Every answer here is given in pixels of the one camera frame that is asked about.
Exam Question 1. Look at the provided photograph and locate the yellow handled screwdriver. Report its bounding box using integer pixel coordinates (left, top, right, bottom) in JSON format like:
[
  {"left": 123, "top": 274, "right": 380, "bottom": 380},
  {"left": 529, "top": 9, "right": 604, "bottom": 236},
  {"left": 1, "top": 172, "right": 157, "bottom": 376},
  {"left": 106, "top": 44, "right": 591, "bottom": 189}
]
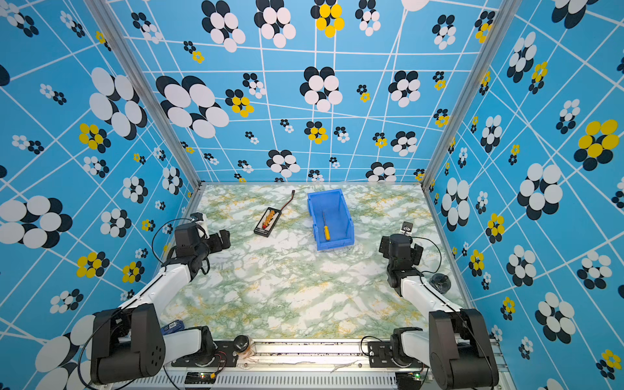
[{"left": 323, "top": 218, "right": 331, "bottom": 241}]

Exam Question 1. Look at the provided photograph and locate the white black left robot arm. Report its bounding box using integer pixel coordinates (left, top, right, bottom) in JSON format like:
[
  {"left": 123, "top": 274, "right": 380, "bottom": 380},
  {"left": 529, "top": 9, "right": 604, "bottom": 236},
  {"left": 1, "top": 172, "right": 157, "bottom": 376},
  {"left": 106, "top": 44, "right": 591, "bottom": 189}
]
[{"left": 81, "top": 223, "right": 231, "bottom": 389}]

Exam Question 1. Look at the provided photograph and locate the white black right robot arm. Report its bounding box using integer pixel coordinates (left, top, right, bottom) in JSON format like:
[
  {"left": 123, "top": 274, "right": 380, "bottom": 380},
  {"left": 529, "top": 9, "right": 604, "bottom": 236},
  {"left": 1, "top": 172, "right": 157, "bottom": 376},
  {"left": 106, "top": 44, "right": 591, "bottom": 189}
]
[{"left": 379, "top": 234, "right": 499, "bottom": 389}]

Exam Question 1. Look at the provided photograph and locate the blue plastic storage bin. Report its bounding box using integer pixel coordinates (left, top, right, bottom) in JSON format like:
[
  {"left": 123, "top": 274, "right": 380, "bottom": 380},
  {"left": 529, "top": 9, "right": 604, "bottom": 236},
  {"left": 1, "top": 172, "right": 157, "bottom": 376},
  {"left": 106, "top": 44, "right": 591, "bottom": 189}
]
[{"left": 307, "top": 188, "right": 355, "bottom": 251}]

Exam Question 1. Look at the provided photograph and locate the clear jar black lid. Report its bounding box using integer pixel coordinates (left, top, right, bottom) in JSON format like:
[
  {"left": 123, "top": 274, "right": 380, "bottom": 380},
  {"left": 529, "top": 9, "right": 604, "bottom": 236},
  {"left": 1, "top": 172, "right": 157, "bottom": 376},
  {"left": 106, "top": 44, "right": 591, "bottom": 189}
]
[{"left": 429, "top": 273, "right": 452, "bottom": 294}]

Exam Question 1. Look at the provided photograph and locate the black balanced charging plate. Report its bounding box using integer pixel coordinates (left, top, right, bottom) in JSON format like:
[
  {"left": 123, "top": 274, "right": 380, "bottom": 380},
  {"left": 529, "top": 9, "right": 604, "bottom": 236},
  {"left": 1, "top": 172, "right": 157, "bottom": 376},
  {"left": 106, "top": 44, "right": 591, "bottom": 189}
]
[{"left": 253, "top": 207, "right": 282, "bottom": 237}]

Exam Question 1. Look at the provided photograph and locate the round tape roll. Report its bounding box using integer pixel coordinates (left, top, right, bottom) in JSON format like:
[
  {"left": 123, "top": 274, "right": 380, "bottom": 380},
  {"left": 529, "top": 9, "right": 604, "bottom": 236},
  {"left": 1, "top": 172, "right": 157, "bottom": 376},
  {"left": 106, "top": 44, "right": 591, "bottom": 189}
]
[{"left": 233, "top": 335, "right": 255, "bottom": 359}]

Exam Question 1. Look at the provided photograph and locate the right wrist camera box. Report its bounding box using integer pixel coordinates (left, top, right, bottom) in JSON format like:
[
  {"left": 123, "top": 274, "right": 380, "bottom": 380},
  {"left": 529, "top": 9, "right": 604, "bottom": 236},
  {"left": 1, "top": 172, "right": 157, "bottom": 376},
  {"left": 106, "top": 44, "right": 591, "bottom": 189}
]
[{"left": 401, "top": 222, "right": 413, "bottom": 237}]

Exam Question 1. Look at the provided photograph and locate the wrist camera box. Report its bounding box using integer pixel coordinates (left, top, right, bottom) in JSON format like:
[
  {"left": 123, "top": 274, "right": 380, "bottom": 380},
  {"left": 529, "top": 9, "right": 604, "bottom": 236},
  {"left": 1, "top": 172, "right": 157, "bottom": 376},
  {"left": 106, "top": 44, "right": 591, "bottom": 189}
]
[
  {"left": 175, "top": 212, "right": 210, "bottom": 257},
  {"left": 401, "top": 222, "right": 413, "bottom": 237}
]

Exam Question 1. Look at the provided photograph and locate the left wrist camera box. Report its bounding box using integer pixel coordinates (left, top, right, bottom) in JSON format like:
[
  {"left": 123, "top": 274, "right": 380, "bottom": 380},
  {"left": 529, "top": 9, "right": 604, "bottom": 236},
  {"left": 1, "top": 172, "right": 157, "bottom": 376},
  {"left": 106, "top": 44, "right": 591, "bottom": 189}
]
[{"left": 175, "top": 212, "right": 210, "bottom": 257}]

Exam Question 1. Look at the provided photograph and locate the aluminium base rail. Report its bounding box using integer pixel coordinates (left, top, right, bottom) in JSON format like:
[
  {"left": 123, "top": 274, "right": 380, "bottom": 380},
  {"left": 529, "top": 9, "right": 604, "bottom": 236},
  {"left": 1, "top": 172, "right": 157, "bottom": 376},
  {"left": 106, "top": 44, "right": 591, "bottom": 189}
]
[{"left": 89, "top": 337, "right": 518, "bottom": 390}]

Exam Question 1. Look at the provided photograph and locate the aluminium frame post left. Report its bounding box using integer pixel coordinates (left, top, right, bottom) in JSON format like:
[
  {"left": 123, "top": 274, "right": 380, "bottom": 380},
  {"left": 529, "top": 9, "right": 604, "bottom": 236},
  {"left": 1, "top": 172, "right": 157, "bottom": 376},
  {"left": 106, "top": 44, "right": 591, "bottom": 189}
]
[{"left": 84, "top": 1, "right": 202, "bottom": 190}]

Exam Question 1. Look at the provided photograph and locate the aluminium frame post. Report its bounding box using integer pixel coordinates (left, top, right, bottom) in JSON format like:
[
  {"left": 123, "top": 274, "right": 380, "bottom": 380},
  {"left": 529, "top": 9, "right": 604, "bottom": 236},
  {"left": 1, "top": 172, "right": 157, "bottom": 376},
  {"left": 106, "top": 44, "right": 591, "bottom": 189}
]
[
  {"left": 84, "top": 1, "right": 202, "bottom": 190},
  {"left": 422, "top": 0, "right": 522, "bottom": 190}
]

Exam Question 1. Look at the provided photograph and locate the aluminium frame post right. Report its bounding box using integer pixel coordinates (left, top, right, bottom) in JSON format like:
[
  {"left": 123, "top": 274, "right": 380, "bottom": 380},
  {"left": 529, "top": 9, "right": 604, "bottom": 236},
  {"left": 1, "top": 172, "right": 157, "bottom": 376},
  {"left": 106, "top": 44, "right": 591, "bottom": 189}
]
[{"left": 422, "top": 0, "right": 522, "bottom": 190}]

